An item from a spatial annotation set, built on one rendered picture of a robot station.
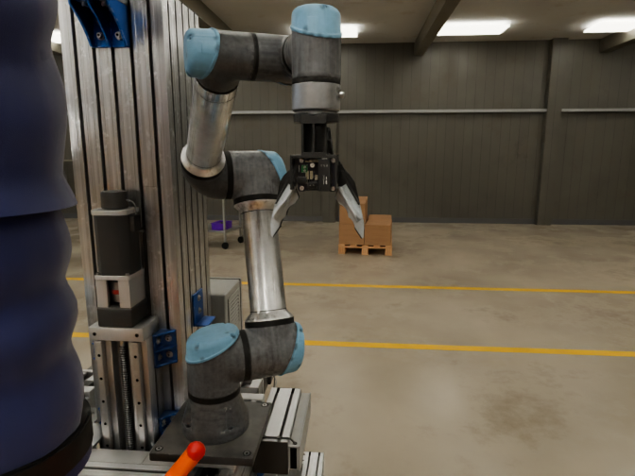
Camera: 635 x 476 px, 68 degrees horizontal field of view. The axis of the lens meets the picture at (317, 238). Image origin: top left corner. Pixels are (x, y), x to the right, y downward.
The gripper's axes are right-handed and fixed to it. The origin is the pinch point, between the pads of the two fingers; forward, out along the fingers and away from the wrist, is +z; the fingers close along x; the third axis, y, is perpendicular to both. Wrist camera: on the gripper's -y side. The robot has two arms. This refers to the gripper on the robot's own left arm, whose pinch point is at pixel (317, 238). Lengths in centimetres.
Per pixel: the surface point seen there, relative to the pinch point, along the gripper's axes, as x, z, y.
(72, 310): -28.3, 5.0, 24.5
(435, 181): 182, 57, -1020
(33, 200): -27.7, -9.2, 30.2
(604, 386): 184, 152, -249
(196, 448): -12.6, 21.3, 27.0
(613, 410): 175, 152, -217
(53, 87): -27.7, -21.5, 24.8
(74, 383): -28.3, 14.2, 25.6
